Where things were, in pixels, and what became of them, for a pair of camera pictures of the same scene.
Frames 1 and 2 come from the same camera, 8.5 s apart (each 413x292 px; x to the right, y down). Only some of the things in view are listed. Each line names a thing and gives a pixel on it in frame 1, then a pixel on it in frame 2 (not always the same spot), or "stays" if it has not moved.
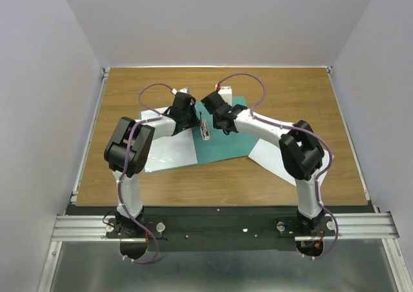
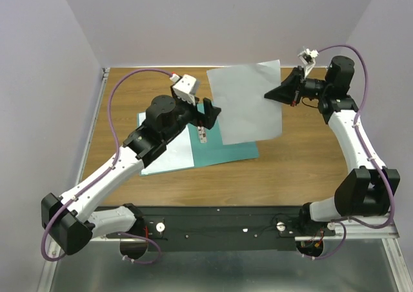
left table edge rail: (106, 73) stays
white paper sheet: (176, 151) stays
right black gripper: (214, 125) to (290, 89)
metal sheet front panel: (344, 265) stays
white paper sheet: (268, 155) to (239, 91)
